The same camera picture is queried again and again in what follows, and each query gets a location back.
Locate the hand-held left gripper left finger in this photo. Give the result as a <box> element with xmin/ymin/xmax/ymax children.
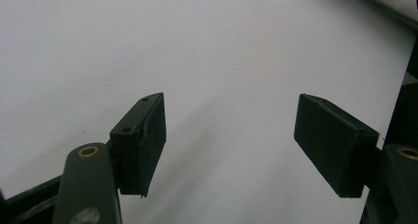
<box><xmin>108</xmin><ymin>92</ymin><xmax>168</xmax><ymax>198</ymax></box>

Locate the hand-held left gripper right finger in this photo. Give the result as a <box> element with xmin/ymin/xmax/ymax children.
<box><xmin>293</xmin><ymin>93</ymin><xmax>381</xmax><ymax>199</ymax></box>

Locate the white table cover sheet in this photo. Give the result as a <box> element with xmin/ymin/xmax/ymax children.
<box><xmin>0</xmin><ymin>0</ymin><xmax>418</xmax><ymax>224</ymax></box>

